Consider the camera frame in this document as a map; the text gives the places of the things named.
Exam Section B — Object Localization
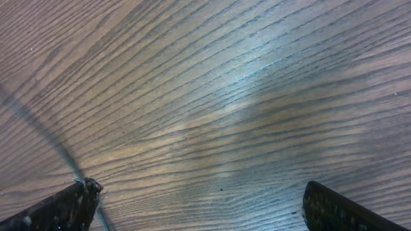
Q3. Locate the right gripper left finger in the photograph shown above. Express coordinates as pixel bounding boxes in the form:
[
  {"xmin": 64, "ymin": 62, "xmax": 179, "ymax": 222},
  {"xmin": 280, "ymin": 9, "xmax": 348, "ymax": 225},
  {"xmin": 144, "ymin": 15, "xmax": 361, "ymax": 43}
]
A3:
[{"xmin": 1, "ymin": 178, "xmax": 103, "ymax": 231}]

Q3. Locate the black USB cable bundle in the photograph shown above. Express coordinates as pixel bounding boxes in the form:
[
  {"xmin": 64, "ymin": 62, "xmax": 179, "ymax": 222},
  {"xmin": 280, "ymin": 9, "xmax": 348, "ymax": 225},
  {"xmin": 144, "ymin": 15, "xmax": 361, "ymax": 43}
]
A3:
[{"xmin": 0, "ymin": 86, "xmax": 113, "ymax": 231}]

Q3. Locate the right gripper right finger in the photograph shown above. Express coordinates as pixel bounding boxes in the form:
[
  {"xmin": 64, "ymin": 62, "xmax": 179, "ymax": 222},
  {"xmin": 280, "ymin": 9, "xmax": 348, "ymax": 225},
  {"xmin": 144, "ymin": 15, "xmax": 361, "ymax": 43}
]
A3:
[{"xmin": 302, "ymin": 181, "xmax": 408, "ymax": 231}]

